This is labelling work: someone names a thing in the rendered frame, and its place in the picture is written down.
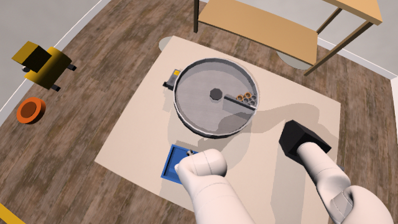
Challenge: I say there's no blue crate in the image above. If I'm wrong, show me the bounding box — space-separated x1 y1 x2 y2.
160 144 189 184

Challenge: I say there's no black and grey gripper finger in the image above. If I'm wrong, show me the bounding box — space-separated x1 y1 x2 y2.
186 150 194 156

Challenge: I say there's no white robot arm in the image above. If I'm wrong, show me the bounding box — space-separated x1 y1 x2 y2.
175 142 394 224

